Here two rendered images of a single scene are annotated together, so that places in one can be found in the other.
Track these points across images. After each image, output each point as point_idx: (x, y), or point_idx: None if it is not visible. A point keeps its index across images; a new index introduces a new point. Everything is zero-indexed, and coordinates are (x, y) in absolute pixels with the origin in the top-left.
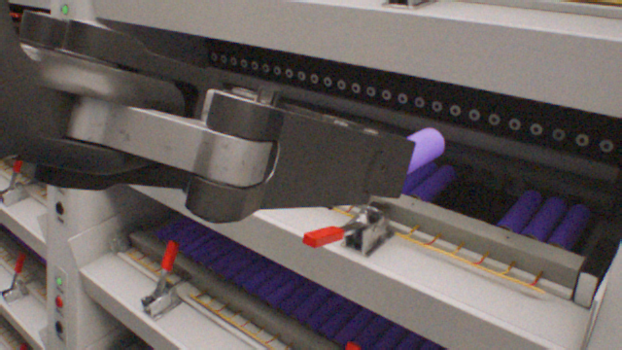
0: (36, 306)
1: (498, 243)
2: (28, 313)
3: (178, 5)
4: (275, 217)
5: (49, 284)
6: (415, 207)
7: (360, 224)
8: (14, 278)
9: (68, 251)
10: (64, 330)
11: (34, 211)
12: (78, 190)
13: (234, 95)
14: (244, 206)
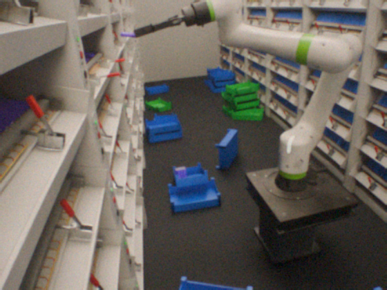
0: (101, 279)
1: (100, 56)
2: (108, 278)
3: (89, 23)
4: (106, 72)
5: (110, 206)
6: (97, 58)
7: (107, 61)
8: (101, 288)
9: (106, 168)
10: (117, 208)
11: (84, 213)
12: (99, 130)
13: None
14: None
